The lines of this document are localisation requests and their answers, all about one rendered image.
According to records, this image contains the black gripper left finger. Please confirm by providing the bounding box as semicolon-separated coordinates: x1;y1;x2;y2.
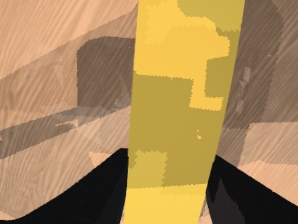
0;148;129;224

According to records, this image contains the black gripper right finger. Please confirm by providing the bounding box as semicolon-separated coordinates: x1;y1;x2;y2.
205;155;298;224

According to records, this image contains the yellow bar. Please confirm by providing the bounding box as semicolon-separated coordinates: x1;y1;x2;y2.
124;0;245;224

